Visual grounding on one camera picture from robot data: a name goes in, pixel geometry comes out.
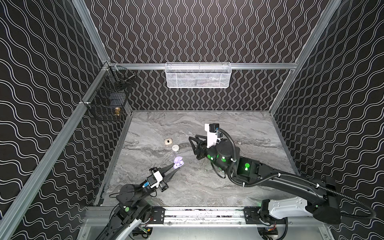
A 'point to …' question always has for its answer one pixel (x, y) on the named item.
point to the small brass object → (117, 111)
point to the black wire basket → (106, 101)
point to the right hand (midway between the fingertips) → (191, 138)
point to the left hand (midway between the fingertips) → (178, 166)
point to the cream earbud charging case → (168, 141)
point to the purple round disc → (178, 162)
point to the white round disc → (175, 147)
